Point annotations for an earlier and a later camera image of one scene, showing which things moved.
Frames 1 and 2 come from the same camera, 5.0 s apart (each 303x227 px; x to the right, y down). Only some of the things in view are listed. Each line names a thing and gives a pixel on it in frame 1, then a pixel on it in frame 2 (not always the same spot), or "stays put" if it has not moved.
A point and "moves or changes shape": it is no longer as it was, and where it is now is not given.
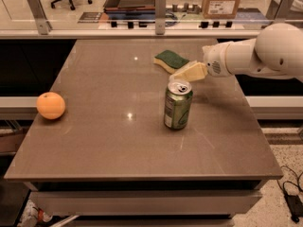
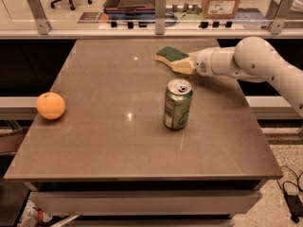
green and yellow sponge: (169, 61) moves or changes shape
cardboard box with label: (222, 2) stays put
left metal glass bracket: (43, 24) stays put
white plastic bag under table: (33, 215) stays put
